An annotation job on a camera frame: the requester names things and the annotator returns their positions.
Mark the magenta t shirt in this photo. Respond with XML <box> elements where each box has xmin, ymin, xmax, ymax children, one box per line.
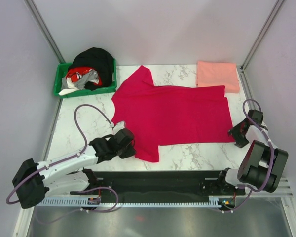
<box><xmin>112</xmin><ymin>66</ymin><xmax>234</xmax><ymax>162</ymax></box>

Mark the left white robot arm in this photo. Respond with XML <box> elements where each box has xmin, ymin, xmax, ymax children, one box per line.
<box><xmin>12</xmin><ymin>127</ymin><xmax>136</xmax><ymax>209</ymax></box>

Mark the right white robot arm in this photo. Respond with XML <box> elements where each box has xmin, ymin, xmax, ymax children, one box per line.
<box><xmin>216</xmin><ymin>110</ymin><xmax>289</xmax><ymax>195</ymax></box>

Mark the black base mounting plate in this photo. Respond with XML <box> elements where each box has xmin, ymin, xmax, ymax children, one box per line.
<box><xmin>70</xmin><ymin>168</ymin><xmax>246</xmax><ymax>204</ymax></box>

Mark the folded salmon pink t shirt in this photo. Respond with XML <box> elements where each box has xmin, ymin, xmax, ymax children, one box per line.
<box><xmin>196</xmin><ymin>61</ymin><xmax>240</xmax><ymax>93</ymax></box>

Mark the grey garment in bin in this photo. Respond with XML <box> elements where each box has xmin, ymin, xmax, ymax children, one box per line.
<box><xmin>74</xmin><ymin>70</ymin><xmax>101</xmax><ymax>91</ymax></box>

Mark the white garment in bin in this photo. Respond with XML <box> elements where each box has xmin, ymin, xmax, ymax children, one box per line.
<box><xmin>58</xmin><ymin>77</ymin><xmax>78</xmax><ymax>96</ymax></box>

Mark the red garment in bin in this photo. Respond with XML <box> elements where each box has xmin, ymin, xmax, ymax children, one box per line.
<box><xmin>66</xmin><ymin>67</ymin><xmax>102</xmax><ymax>85</ymax></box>

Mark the black garment in bin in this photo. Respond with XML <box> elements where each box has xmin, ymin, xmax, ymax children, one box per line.
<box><xmin>68</xmin><ymin>47</ymin><xmax>114</xmax><ymax>89</ymax></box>

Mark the green plastic bin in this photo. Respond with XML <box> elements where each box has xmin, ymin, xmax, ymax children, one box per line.
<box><xmin>53</xmin><ymin>59</ymin><xmax>117</xmax><ymax>99</ymax></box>

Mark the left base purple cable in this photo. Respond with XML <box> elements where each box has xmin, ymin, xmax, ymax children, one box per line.
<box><xmin>35</xmin><ymin>186</ymin><xmax>119</xmax><ymax>225</ymax></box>

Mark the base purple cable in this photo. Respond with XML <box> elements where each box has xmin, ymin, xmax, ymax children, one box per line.
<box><xmin>35</xmin><ymin>186</ymin><xmax>119</xmax><ymax>225</ymax></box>
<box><xmin>219</xmin><ymin>185</ymin><xmax>252</xmax><ymax>214</ymax></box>

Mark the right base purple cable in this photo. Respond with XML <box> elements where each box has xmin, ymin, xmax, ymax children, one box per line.
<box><xmin>219</xmin><ymin>185</ymin><xmax>252</xmax><ymax>214</ymax></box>

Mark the light blue cable duct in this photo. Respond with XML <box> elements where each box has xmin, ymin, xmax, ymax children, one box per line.
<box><xmin>37</xmin><ymin>196</ymin><xmax>221</xmax><ymax>208</ymax></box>

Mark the left aluminium frame post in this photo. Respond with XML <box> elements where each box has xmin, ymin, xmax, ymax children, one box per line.
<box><xmin>24</xmin><ymin>0</ymin><xmax>65</xmax><ymax>63</ymax></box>

